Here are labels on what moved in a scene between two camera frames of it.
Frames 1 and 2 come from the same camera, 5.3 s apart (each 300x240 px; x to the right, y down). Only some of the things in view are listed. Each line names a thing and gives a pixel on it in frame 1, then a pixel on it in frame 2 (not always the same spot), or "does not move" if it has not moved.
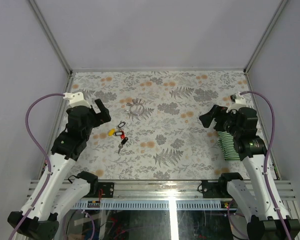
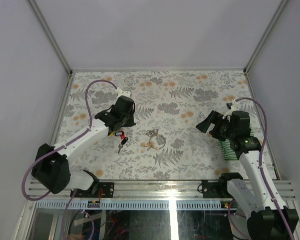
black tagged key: [120, 145] does not move
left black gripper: [103, 117] -> [131, 123]
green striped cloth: [226, 143] does not move
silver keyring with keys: [136, 107] -> [156, 141]
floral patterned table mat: [155, 132] does not move
